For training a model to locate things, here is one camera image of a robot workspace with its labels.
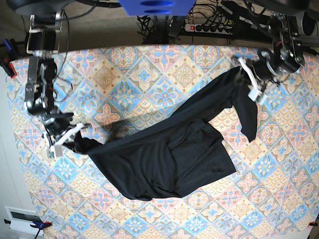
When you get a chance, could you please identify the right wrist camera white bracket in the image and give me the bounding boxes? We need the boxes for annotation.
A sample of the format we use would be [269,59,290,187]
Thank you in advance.
[42,123,92,159]

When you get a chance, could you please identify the black orange bottom clamp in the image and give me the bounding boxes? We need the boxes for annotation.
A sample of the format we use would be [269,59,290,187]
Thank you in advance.
[3,218,53,239]

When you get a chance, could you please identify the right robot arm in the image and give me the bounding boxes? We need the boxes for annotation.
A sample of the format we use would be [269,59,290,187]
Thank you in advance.
[6,0,73,137]

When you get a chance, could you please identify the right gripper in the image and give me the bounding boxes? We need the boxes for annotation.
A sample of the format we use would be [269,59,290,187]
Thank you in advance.
[42,113,74,136]

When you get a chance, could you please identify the white wall outlet box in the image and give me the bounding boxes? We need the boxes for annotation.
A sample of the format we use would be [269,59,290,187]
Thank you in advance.
[4,206,41,236]

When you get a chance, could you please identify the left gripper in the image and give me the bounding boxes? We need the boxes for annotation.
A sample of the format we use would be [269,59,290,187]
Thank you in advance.
[252,48,281,86]

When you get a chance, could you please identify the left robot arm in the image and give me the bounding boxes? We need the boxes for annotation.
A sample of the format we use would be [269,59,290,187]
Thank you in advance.
[239,0,319,90]

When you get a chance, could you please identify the black t-shirt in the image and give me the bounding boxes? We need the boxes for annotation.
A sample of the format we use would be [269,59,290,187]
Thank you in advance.
[75,67,258,201]

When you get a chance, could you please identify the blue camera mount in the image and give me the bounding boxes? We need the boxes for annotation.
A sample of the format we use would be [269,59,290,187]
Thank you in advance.
[119,0,195,16]

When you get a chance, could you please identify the tangled black cables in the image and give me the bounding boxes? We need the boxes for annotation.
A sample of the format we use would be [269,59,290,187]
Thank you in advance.
[136,13,186,45]

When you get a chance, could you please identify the blue table clamp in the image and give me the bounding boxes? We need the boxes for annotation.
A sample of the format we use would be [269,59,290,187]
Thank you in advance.
[0,38,17,79]

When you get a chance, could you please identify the patterned tablecloth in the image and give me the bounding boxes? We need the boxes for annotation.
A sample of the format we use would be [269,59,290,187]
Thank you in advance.
[5,45,319,239]

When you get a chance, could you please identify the white power strip red switch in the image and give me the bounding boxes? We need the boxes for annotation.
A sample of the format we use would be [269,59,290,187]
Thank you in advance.
[184,23,233,34]

